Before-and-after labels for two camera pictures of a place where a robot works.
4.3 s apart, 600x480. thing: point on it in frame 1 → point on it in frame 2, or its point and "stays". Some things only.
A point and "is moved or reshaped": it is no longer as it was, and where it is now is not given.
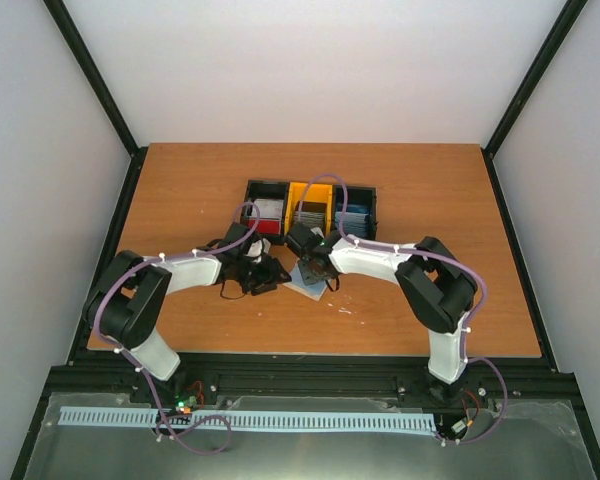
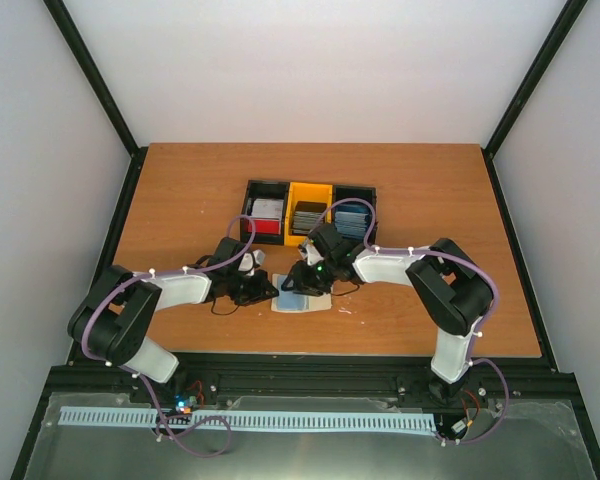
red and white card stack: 271,211 stays
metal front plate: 479,439 stays
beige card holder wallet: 314,290 is moved or reshaped
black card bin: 357,195 stays
